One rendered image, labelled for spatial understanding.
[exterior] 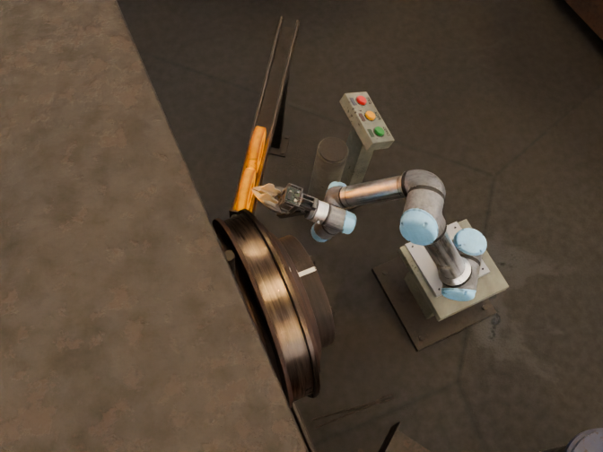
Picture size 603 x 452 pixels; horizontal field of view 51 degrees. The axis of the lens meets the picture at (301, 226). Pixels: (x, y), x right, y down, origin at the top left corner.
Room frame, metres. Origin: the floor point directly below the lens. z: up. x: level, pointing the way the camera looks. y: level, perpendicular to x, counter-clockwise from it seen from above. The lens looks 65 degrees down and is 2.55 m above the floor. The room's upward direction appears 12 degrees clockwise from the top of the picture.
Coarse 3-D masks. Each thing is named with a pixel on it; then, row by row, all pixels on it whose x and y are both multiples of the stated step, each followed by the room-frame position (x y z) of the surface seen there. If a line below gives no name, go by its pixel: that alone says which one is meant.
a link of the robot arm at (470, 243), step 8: (464, 232) 1.07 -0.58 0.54; (472, 232) 1.07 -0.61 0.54; (480, 232) 1.08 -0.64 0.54; (456, 240) 1.03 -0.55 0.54; (464, 240) 1.03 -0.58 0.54; (472, 240) 1.04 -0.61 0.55; (480, 240) 1.04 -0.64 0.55; (456, 248) 1.01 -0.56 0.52; (464, 248) 1.00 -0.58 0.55; (472, 248) 1.00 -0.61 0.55; (480, 248) 1.01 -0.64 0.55; (464, 256) 0.97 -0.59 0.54; (472, 256) 0.98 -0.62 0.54; (480, 256) 0.99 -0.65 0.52; (480, 264) 0.97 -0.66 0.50
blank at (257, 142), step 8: (256, 128) 1.15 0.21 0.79; (264, 128) 1.16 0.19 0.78; (256, 136) 1.11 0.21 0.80; (264, 136) 1.15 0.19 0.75; (256, 144) 1.08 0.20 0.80; (264, 144) 1.16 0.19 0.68; (256, 152) 1.06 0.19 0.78; (248, 160) 1.04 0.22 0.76; (256, 160) 1.05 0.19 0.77; (256, 168) 1.04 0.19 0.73
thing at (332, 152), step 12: (324, 144) 1.32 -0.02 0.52; (336, 144) 1.33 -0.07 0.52; (324, 156) 1.27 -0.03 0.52; (336, 156) 1.28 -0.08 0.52; (324, 168) 1.25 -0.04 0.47; (336, 168) 1.26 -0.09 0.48; (312, 180) 1.28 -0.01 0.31; (324, 180) 1.25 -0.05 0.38; (336, 180) 1.27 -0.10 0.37; (312, 192) 1.26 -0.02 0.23; (324, 192) 1.25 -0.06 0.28
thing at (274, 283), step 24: (240, 216) 0.61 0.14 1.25; (240, 240) 0.52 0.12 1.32; (264, 240) 0.53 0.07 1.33; (264, 264) 0.47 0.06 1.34; (264, 288) 0.42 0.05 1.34; (288, 288) 0.43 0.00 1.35; (288, 312) 0.39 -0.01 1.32; (288, 336) 0.34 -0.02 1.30; (288, 360) 0.31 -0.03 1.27; (312, 360) 0.32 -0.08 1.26; (312, 384) 0.29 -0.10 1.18
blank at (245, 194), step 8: (248, 168) 1.02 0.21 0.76; (248, 176) 0.97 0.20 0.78; (240, 184) 0.94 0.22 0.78; (248, 184) 0.94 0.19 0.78; (240, 192) 0.92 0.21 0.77; (248, 192) 0.92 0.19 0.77; (240, 200) 0.90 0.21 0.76; (248, 200) 0.91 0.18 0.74; (240, 208) 0.88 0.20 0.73; (248, 208) 0.91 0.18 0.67
